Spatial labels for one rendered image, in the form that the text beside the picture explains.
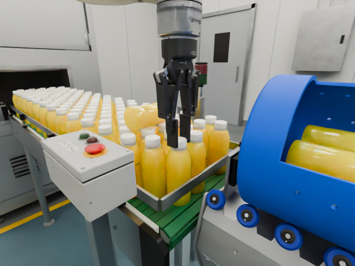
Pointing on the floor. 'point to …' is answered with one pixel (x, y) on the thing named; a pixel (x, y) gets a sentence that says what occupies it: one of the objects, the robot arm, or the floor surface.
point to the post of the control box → (101, 241)
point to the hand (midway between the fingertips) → (178, 131)
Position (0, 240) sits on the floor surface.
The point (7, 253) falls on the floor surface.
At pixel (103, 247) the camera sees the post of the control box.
